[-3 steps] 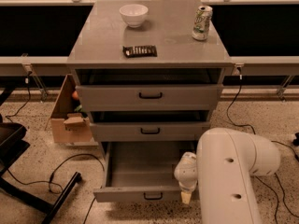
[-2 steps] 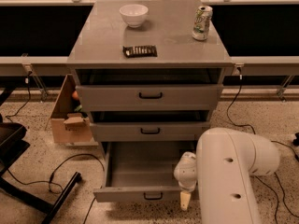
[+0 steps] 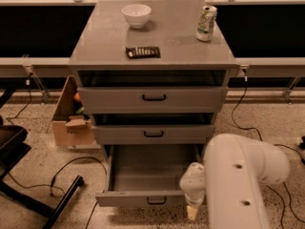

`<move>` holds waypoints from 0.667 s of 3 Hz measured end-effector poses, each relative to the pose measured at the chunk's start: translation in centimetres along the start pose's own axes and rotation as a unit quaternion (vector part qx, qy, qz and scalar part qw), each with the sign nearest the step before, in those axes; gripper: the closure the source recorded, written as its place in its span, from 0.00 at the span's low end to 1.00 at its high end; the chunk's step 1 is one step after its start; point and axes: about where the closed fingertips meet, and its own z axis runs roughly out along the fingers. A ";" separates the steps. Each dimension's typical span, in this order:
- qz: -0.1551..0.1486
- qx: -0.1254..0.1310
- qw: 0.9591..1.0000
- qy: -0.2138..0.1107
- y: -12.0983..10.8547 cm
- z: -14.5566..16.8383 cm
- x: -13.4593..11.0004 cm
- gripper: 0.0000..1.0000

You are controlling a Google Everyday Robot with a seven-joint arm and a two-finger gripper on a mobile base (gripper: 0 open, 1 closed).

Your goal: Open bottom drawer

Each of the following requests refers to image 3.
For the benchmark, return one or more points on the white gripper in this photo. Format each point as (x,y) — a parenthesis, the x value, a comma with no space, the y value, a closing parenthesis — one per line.
(193,184)

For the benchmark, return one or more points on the grey bottom drawer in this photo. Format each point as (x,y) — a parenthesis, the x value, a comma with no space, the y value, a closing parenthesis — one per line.
(147,175)

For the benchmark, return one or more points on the grey drawer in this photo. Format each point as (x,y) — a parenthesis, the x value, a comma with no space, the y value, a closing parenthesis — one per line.
(147,175)
(152,134)
(152,100)

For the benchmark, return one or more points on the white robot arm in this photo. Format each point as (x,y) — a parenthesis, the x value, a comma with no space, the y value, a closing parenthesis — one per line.
(228,180)

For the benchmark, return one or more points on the grey middle drawer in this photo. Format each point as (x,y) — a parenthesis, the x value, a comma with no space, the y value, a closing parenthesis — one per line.
(152,134)

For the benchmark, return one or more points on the grey top drawer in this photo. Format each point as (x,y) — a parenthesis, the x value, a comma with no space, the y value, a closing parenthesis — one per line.
(152,100)

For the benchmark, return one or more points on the grey drawer cabinet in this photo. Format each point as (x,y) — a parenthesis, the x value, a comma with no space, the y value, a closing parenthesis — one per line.
(99,58)

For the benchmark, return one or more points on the brown cardboard box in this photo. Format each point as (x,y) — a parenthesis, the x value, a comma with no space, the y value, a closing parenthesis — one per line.
(69,128)

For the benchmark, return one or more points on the green white soda can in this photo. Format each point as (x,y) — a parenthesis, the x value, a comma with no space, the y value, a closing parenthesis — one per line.
(205,28)

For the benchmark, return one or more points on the black chair base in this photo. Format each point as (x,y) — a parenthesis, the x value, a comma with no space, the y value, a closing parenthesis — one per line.
(18,210)

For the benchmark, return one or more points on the white ceramic bowl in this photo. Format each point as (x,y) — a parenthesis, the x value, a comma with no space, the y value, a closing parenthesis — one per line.
(137,15)

